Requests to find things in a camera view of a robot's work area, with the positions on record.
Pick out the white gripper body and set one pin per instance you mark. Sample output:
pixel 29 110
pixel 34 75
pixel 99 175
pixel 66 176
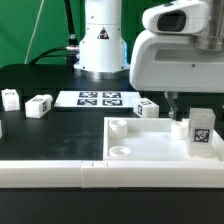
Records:
pixel 170 63

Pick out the white square tabletop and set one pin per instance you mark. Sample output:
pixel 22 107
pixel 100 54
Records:
pixel 156 139

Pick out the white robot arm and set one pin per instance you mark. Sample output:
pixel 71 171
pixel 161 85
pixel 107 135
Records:
pixel 103 51

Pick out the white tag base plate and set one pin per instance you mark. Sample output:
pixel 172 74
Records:
pixel 94 99

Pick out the white fence wall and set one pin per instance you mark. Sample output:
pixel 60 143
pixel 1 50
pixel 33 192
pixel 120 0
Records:
pixel 111 174

